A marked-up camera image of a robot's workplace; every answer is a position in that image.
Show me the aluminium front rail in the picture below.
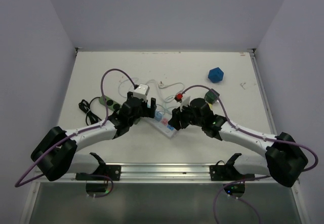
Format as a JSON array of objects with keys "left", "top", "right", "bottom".
[{"left": 34, "top": 156, "right": 301, "bottom": 187}]

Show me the blue plug adapter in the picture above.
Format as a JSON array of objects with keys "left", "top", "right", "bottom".
[{"left": 208, "top": 67, "right": 224, "bottom": 83}]

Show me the aluminium rail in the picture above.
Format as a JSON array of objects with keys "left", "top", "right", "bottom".
[
  {"left": 34, "top": 156, "right": 301, "bottom": 187},
  {"left": 247, "top": 49, "right": 278, "bottom": 135}
]

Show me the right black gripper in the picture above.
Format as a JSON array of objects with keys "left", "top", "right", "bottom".
[{"left": 168, "top": 101, "right": 204, "bottom": 130}]

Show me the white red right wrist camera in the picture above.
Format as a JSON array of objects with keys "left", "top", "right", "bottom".
[{"left": 175, "top": 93, "right": 190, "bottom": 112}]

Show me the aluminium right side rail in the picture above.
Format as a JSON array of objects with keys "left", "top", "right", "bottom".
[{"left": 247, "top": 49, "right": 278, "bottom": 135}]

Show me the blue plug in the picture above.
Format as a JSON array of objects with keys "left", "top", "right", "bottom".
[{"left": 154, "top": 111, "right": 163, "bottom": 122}]

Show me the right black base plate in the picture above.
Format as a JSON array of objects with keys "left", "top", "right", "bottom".
[{"left": 209, "top": 153, "right": 255, "bottom": 181}]

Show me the green power strip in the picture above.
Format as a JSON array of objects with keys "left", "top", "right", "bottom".
[{"left": 99, "top": 96, "right": 121, "bottom": 112}]

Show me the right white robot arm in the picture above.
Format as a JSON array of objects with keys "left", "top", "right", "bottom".
[{"left": 168, "top": 98, "right": 308, "bottom": 188}]

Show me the black power cord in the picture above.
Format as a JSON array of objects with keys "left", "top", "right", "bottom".
[{"left": 78, "top": 96, "right": 102, "bottom": 126}]

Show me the white power strip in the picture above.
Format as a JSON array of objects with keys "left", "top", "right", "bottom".
[{"left": 144, "top": 116, "right": 178, "bottom": 139}]

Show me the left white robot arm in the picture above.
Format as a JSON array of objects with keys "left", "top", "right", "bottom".
[{"left": 31, "top": 92, "right": 156, "bottom": 182}]

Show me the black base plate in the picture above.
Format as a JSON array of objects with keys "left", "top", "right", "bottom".
[
  {"left": 209, "top": 153, "right": 255, "bottom": 181},
  {"left": 75, "top": 153, "right": 121, "bottom": 181}
]

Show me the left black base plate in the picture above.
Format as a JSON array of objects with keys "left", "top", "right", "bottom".
[{"left": 75, "top": 153, "right": 121, "bottom": 181}]

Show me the dark green plug adapter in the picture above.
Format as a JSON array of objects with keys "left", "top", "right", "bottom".
[{"left": 204, "top": 89, "right": 220, "bottom": 105}]

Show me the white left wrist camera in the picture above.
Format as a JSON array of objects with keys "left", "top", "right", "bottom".
[{"left": 133, "top": 83, "right": 150, "bottom": 102}]

